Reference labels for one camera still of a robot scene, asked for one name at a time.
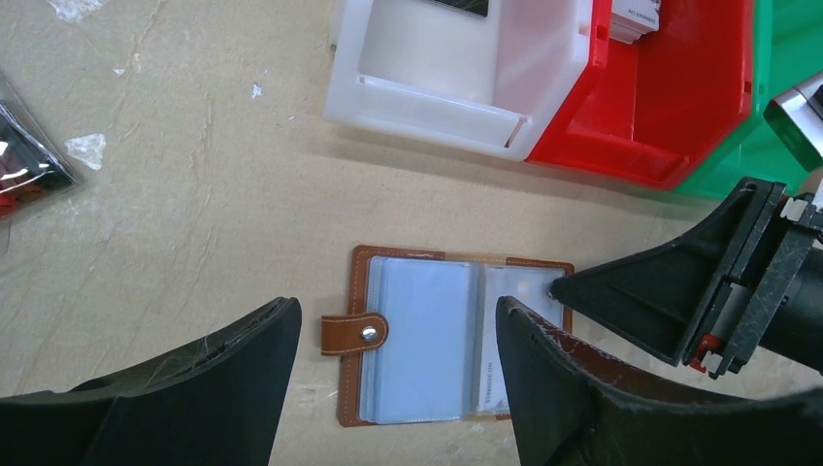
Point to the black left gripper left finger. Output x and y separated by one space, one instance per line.
214 401

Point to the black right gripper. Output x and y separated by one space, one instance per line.
748 276

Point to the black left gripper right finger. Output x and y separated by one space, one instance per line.
574 404

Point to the brown leather card holder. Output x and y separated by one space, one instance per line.
417 342

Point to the red plastic bin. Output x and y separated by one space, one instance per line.
650 113

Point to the white plastic bin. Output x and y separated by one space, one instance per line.
419 70

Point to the green plastic bin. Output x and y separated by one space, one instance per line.
787 48

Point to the pack of coloured markers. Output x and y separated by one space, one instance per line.
32 169

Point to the silver credit card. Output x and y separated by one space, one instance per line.
631 19

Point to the black credit card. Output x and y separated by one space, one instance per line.
477 8

